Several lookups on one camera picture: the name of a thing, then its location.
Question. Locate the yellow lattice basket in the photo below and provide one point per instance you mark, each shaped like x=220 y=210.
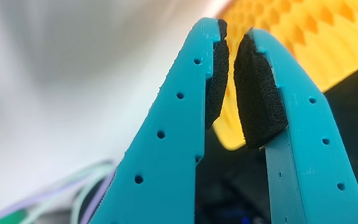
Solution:
x=322 y=37

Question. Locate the green object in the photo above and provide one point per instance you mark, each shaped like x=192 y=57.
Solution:
x=12 y=217

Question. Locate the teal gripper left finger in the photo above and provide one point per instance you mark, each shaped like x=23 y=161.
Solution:
x=166 y=155

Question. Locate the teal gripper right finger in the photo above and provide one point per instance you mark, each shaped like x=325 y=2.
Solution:
x=309 y=155

